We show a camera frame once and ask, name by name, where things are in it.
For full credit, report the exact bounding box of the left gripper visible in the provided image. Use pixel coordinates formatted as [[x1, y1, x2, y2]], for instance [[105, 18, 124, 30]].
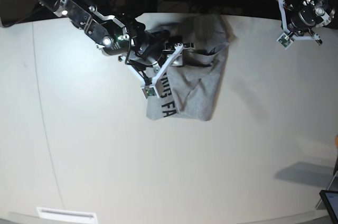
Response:
[[289, 4, 316, 34]]

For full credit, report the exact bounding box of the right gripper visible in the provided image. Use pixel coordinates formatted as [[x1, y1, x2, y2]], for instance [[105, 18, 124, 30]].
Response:
[[129, 30, 184, 67]]

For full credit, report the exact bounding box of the grey T-shirt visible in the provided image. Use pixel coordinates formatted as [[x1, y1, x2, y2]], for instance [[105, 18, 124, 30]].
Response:
[[146, 14, 229, 121]]

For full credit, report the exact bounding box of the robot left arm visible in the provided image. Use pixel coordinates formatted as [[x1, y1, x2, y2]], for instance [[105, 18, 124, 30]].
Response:
[[287, 0, 337, 38]]

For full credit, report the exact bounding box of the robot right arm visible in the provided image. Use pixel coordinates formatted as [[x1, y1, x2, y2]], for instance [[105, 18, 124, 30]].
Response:
[[37, 0, 183, 69]]

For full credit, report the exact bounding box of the tablet with stand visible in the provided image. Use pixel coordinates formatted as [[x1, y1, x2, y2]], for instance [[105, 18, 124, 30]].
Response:
[[315, 161, 337, 224]]

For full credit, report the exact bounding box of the white paper label strip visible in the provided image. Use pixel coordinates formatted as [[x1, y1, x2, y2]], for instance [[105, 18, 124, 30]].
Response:
[[36, 207, 98, 223]]

